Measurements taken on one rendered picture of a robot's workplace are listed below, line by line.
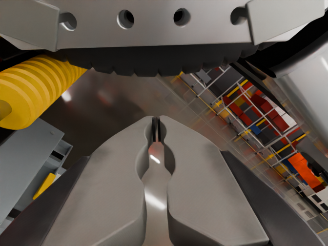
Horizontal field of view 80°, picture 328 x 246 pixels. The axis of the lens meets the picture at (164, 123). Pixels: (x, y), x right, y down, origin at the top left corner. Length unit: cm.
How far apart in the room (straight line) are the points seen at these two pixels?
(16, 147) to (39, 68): 35
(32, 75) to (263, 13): 23
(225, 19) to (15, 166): 52
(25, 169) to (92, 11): 46
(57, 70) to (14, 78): 7
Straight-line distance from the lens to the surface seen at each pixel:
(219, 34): 18
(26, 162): 59
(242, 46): 28
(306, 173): 412
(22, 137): 63
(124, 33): 18
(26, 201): 63
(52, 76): 28
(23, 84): 24
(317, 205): 848
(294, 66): 40
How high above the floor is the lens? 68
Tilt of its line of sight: 21 degrees down
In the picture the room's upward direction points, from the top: 48 degrees clockwise
